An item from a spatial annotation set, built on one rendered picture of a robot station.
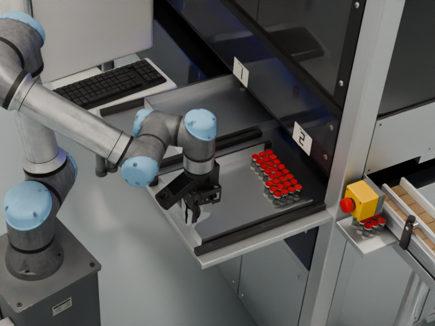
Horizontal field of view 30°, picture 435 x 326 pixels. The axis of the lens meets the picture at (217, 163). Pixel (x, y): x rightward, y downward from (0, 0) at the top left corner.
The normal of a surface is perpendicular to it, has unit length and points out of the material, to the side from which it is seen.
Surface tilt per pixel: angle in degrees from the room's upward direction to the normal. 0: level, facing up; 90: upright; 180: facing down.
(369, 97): 90
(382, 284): 90
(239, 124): 0
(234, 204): 0
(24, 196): 7
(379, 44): 90
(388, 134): 90
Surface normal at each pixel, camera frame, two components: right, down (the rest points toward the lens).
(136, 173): -0.23, 0.64
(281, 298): -0.87, 0.28
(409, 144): 0.48, 0.61
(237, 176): 0.06, -0.74
